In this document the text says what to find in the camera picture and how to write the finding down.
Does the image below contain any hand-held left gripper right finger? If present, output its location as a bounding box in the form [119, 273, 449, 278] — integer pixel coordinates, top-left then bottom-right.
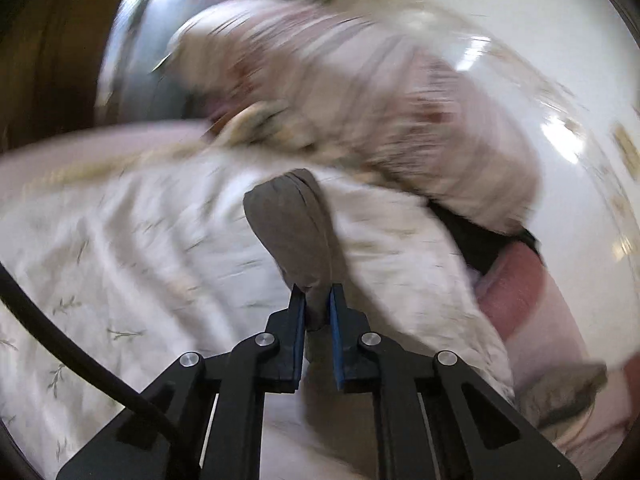
[328, 284, 584, 480]

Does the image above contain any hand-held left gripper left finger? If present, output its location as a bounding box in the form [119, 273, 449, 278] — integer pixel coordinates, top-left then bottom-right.
[56, 284, 307, 480]

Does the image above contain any grey-brown quilted blanket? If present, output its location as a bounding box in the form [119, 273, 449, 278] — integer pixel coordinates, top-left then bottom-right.
[243, 169, 608, 431]

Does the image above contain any white leaf-print bed sheet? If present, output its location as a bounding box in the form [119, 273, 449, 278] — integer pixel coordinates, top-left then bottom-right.
[0, 125, 517, 480]

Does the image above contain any black cloth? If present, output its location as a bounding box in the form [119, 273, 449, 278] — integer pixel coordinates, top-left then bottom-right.
[429, 200, 545, 277]

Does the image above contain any pink blanket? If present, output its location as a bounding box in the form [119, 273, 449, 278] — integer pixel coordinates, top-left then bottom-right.
[474, 244, 640, 443]

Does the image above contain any striped floral pillow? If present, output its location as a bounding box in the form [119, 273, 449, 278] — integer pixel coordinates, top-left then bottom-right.
[167, 0, 543, 235]

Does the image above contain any glass window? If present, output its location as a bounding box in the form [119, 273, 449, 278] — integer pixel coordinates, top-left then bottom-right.
[97, 0, 201, 127]

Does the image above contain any black cable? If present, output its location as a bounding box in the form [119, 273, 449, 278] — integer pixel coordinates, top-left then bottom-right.
[0, 262, 188, 461]

